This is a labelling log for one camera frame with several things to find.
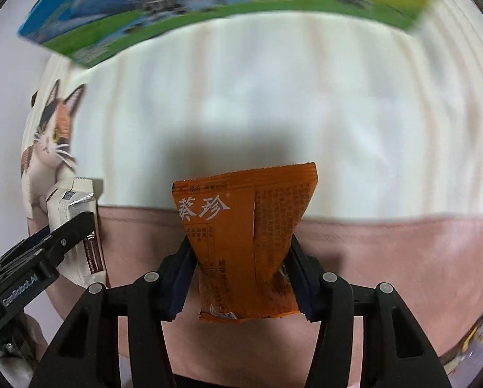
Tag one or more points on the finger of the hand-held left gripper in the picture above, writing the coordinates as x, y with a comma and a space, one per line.
69, 232
39, 235

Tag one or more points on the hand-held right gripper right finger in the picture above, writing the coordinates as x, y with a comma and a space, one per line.
304, 287

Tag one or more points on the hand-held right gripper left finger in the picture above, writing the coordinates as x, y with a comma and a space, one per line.
180, 287

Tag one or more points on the white and maroon snack packet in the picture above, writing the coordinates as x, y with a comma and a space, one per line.
65, 206

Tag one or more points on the orange snack packet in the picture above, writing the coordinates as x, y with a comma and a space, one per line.
241, 230

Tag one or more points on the cardboard box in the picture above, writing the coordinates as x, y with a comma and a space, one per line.
225, 12

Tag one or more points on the white striped cat print blanket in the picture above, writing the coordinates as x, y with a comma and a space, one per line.
265, 109

